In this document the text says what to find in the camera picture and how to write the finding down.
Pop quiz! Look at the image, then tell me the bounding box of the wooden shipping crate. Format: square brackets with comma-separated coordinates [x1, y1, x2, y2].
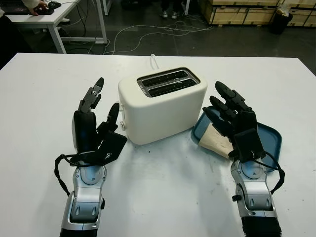
[287, 0, 316, 27]
[199, 0, 281, 26]

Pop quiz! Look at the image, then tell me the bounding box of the white floor cable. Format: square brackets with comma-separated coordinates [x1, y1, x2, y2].
[103, 20, 213, 55]

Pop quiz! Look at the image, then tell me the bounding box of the blue plastic tray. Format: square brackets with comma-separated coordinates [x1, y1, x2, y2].
[192, 108, 283, 173]

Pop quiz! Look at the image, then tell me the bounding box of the black trash bin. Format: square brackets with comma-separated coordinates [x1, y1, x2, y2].
[269, 6, 293, 35]

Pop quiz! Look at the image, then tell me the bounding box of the black laptop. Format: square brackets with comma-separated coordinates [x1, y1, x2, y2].
[0, 0, 31, 14]

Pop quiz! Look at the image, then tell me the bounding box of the person in grey sneakers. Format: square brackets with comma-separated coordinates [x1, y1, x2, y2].
[159, 0, 180, 19]

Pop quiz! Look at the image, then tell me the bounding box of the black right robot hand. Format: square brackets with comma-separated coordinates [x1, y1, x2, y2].
[202, 80, 259, 158]

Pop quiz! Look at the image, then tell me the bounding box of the white bread slice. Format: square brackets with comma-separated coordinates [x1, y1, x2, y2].
[199, 123, 234, 158]

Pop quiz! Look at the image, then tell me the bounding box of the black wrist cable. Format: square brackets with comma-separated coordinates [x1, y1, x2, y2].
[251, 150, 286, 196]
[54, 153, 82, 198]

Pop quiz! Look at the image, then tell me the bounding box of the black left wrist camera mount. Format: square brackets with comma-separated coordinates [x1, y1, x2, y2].
[98, 130, 128, 166]

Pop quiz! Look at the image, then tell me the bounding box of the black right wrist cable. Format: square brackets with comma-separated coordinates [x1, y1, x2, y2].
[251, 150, 286, 196]

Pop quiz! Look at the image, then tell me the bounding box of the white office desk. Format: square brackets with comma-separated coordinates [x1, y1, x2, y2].
[4, 0, 108, 54]

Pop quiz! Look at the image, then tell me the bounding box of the person in white top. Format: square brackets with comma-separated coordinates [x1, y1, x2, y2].
[28, 0, 50, 16]

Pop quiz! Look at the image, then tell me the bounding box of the cream two-slot toaster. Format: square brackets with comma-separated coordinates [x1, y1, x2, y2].
[118, 66, 209, 146]

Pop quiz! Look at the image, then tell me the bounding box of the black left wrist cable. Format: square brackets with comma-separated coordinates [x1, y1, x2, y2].
[54, 153, 82, 198]

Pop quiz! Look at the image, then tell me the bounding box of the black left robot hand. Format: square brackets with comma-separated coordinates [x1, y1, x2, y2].
[72, 77, 120, 165]

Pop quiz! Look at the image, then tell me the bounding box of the white toaster power cord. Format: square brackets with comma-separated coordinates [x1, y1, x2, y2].
[150, 54, 160, 70]

